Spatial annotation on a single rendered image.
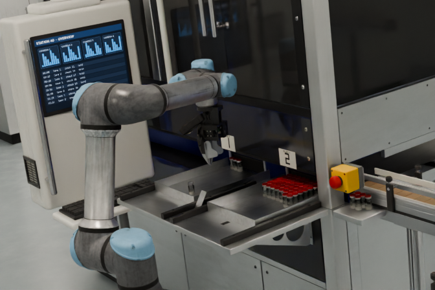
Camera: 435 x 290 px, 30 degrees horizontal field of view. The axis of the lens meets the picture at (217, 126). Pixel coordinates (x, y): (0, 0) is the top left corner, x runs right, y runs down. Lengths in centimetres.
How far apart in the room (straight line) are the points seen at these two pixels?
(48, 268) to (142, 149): 159
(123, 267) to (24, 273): 256
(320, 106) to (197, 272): 121
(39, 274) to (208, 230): 225
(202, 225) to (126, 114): 57
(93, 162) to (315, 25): 79
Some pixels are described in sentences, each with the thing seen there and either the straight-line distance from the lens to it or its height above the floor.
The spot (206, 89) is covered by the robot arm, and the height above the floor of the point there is 134.
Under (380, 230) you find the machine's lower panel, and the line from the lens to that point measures 286.
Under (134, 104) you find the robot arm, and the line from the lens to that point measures 223.
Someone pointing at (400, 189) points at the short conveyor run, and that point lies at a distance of 267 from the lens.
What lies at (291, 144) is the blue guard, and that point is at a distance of 272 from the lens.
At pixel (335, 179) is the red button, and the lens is 255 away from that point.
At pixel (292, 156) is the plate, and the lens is 273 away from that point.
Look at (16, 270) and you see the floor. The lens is 485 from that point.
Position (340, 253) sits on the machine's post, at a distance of 274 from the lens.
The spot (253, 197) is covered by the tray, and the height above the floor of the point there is 88.
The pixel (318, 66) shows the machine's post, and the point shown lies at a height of 136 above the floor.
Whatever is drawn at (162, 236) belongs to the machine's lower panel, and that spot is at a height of 48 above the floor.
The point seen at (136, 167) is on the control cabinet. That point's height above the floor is 87.
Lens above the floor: 186
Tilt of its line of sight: 15 degrees down
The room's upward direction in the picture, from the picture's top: 7 degrees counter-clockwise
